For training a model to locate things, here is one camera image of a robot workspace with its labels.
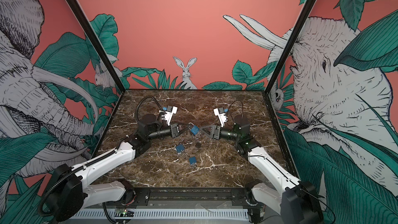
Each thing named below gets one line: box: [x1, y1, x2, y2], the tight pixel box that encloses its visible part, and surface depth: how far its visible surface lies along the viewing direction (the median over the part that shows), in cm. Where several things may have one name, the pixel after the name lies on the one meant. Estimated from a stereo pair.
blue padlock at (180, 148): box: [175, 144, 186, 153], surface depth 92 cm
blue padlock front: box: [188, 156, 197, 165], surface depth 88 cm
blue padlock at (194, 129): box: [188, 122, 200, 135], surface depth 74 cm
